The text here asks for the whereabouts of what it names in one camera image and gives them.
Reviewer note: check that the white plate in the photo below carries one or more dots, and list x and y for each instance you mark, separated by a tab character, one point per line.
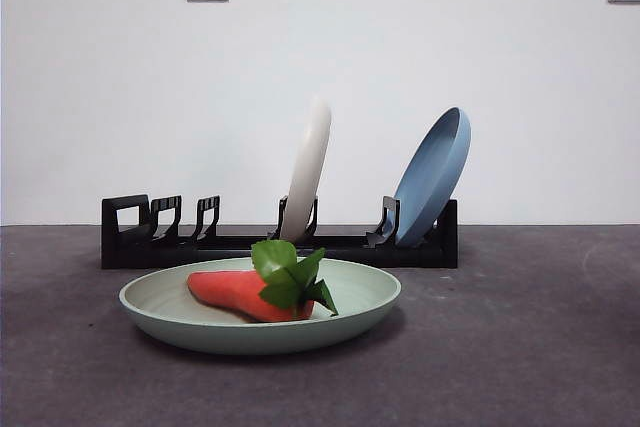
307	167

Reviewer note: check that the black plate rack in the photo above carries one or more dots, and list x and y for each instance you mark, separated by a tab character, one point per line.
150	254

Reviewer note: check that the orange carrot with green leaves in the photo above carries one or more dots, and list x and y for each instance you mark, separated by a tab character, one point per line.
225	292

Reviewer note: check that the green plate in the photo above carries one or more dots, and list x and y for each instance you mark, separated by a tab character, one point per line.
260	337

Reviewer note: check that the blue plate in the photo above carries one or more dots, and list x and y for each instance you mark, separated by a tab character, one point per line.
430	177

